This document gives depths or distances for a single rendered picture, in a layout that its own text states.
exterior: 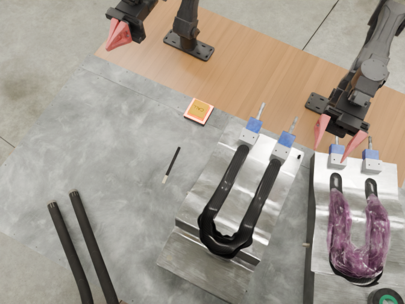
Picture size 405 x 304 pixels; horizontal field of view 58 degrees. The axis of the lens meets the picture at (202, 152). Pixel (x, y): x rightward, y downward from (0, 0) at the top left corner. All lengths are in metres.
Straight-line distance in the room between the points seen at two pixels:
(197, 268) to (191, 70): 0.73
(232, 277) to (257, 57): 0.82
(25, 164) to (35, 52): 1.46
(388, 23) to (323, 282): 0.69
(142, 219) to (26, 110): 1.47
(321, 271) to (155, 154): 0.63
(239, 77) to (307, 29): 1.37
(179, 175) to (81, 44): 1.63
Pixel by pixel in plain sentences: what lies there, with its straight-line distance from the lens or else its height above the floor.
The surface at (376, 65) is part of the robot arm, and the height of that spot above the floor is 1.30.
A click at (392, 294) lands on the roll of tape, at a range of 1.11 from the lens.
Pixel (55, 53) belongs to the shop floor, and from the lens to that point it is 2.67.
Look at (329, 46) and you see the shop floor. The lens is 2.67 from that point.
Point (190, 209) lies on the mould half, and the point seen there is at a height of 0.93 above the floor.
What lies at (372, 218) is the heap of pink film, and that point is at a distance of 1.16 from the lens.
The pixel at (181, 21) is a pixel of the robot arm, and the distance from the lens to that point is 1.36.
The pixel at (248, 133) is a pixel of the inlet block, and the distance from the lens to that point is 1.14.
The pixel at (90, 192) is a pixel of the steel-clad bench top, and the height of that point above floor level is 0.80.
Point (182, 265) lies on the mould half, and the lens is 1.09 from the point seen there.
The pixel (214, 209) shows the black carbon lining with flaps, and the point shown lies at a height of 0.92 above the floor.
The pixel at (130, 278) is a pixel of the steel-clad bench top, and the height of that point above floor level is 0.80.
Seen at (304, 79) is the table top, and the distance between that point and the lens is 1.45.
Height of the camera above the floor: 1.94
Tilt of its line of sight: 66 degrees down
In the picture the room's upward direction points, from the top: straight up
